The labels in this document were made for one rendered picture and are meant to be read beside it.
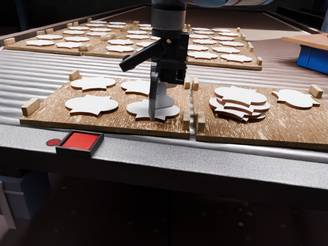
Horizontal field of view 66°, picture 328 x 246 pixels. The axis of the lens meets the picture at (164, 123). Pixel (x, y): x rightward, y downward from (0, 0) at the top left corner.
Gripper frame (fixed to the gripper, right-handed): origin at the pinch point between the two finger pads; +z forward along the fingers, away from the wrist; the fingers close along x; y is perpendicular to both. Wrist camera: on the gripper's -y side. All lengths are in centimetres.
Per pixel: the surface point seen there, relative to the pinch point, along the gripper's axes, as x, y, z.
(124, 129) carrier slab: -9.5, -5.5, 1.5
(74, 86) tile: 11.7, -26.1, 0.5
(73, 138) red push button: -14.9, -15.5, 2.0
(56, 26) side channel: 123, -85, 2
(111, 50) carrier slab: 62, -29, 1
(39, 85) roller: 18.1, -41.4, 4.0
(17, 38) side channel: 81, -88, 3
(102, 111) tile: -3.6, -12.7, 0.4
